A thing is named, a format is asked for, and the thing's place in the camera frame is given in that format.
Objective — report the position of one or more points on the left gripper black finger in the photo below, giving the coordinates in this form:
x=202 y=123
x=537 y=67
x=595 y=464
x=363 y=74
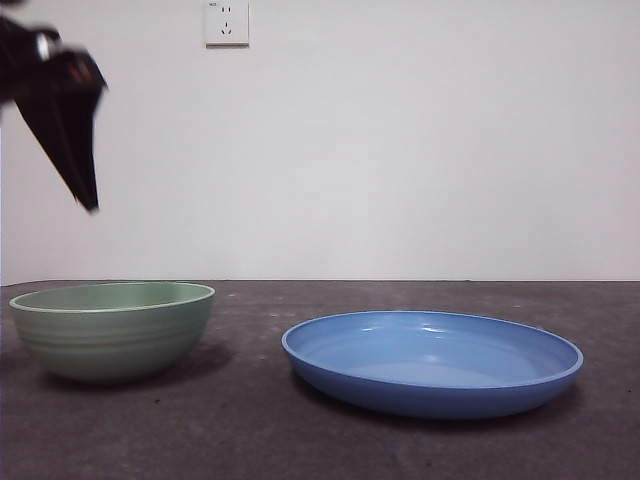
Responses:
x=70 y=140

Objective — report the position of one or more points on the green ribbed bowl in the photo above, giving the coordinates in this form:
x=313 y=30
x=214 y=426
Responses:
x=110 y=345

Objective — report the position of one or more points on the blue round plate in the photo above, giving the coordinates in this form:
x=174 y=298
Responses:
x=430 y=395

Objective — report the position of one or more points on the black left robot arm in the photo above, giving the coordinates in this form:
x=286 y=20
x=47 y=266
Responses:
x=15 y=65

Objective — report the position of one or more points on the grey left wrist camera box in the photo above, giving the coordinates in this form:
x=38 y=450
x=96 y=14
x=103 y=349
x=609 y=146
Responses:
x=43 y=47

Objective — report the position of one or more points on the white wall socket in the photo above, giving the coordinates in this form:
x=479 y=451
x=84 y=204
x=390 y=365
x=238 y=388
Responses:
x=227 y=25

